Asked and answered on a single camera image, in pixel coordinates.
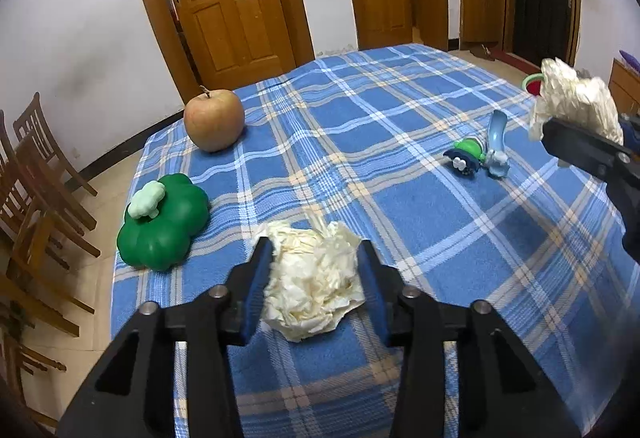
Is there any blue plaid cloth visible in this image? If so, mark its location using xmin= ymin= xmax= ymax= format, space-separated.
xmin=110 ymin=43 xmax=640 ymax=438

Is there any white paper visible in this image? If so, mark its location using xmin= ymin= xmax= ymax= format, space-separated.
xmin=255 ymin=221 xmax=366 ymax=343
xmin=529 ymin=57 xmax=625 ymax=146

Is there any low wooden wall cabinet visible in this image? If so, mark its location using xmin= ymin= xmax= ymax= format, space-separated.
xmin=459 ymin=0 xmax=505 ymax=44

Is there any green pumpkin toy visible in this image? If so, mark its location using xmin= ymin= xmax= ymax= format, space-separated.
xmin=116 ymin=173 xmax=210 ymax=273

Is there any red doormat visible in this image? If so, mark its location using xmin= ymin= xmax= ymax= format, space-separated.
xmin=492 ymin=49 xmax=543 ymax=74

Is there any blue green plastic toy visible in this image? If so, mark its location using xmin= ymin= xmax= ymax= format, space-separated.
xmin=442 ymin=109 xmax=511 ymax=179

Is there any green basin with red inside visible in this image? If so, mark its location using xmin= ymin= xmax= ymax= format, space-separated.
xmin=522 ymin=72 xmax=547 ymax=96

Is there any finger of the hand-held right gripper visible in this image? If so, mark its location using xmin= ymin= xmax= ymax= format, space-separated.
xmin=542 ymin=117 xmax=632 ymax=180

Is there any apple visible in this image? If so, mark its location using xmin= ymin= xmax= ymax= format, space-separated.
xmin=183 ymin=86 xmax=246 ymax=153

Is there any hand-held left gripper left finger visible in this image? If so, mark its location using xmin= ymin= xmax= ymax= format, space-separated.
xmin=57 ymin=235 xmax=275 ymax=438

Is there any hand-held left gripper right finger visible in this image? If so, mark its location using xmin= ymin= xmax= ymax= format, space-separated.
xmin=356 ymin=239 xmax=583 ymax=438

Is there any wooden chair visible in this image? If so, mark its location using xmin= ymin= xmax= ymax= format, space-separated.
xmin=0 ymin=111 xmax=101 ymax=259
xmin=0 ymin=238 xmax=96 ymax=339
xmin=12 ymin=92 xmax=98 ymax=199

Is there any wooden sideboard cabinet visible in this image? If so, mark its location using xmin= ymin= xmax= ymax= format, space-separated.
xmin=609 ymin=58 xmax=640 ymax=116

